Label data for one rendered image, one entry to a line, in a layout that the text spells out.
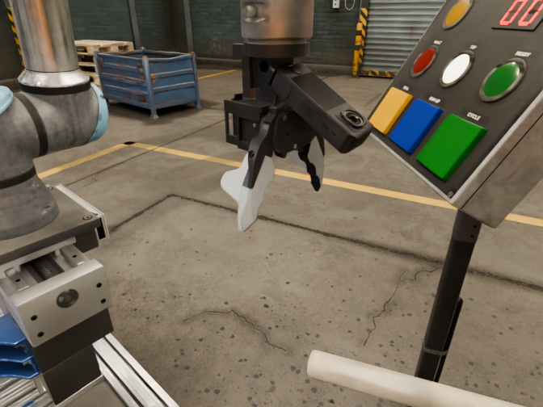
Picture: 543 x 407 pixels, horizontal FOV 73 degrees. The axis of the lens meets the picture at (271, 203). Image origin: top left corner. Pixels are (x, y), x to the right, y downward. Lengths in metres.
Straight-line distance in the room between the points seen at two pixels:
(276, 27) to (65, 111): 0.48
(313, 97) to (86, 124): 0.51
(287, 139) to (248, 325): 1.27
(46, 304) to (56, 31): 0.45
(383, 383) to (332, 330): 0.96
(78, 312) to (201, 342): 0.91
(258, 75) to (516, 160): 0.31
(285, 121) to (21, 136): 0.48
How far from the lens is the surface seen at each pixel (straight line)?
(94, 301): 0.74
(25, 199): 0.77
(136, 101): 5.16
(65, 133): 0.78
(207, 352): 1.55
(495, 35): 0.62
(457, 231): 0.73
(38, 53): 0.77
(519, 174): 0.52
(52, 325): 0.73
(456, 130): 0.53
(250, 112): 0.42
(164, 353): 1.58
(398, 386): 0.68
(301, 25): 0.40
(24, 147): 0.75
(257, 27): 0.40
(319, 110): 0.38
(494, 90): 0.54
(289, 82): 0.40
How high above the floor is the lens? 1.16
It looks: 27 degrees down
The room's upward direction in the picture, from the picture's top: straight up
